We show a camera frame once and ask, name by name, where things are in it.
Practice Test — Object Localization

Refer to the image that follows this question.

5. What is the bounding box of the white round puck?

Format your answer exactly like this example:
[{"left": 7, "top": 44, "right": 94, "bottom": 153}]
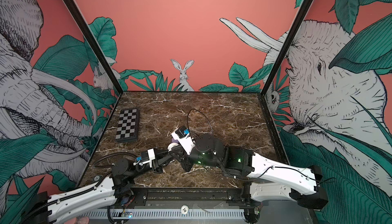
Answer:
[{"left": 167, "top": 143, "right": 179, "bottom": 151}]

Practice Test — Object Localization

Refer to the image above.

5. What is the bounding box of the black corner post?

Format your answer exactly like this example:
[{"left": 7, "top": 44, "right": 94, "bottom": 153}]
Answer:
[
  {"left": 260, "top": 0, "right": 325, "bottom": 96},
  {"left": 62, "top": 0, "right": 123, "bottom": 96}
]

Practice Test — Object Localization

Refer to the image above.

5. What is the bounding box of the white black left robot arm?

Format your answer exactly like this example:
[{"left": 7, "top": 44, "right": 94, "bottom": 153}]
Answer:
[{"left": 20, "top": 148, "right": 173, "bottom": 224}]

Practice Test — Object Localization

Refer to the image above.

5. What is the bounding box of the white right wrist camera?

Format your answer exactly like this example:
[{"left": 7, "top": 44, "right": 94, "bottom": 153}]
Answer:
[{"left": 171, "top": 126, "right": 195, "bottom": 155}]

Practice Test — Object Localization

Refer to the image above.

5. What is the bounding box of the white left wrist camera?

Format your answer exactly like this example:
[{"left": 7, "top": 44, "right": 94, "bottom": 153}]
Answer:
[{"left": 133, "top": 148, "right": 157, "bottom": 168}]

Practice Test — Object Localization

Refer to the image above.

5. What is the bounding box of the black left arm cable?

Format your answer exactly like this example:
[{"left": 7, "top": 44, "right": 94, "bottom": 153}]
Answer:
[{"left": 91, "top": 152, "right": 137, "bottom": 169}]

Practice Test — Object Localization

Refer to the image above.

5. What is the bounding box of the black white chessboard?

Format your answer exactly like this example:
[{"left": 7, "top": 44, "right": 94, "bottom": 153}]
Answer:
[{"left": 115, "top": 108, "right": 140, "bottom": 143}]

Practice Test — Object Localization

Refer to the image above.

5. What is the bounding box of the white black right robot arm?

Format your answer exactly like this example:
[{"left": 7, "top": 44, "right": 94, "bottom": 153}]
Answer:
[{"left": 168, "top": 130, "right": 328, "bottom": 210}]

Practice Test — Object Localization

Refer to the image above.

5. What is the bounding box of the white perforated vent strip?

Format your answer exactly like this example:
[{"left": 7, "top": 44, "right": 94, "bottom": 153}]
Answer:
[{"left": 79, "top": 208, "right": 246, "bottom": 220}]

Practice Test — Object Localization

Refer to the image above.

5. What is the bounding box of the poker chip on vent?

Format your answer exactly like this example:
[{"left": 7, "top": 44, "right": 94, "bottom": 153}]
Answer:
[{"left": 181, "top": 205, "right": 189, "bottom": 215}]

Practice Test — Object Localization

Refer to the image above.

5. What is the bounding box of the black left corner post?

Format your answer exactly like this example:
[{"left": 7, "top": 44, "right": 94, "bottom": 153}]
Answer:
[{"left": 62, "top": 0, "right": 123, "bottom": 96}]

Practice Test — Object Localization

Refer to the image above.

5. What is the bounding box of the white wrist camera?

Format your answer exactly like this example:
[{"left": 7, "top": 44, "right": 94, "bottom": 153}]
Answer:
[
  {"left": 171, "top": 126, "right": 195, "bottom": 155},
  {"left": 133, "top": 148, "right": 157, "bottom": 168}
]

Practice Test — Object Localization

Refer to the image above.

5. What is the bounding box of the black right corner post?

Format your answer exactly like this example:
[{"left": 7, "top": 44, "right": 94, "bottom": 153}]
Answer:
[{"left": 260, "top": 0, "right": 325, "bottom": 96}]

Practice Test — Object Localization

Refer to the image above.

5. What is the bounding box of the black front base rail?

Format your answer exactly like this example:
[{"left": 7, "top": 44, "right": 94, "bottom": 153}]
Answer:
[{"left": 122, "top": 187, "right": 310, "bottom": 209}]

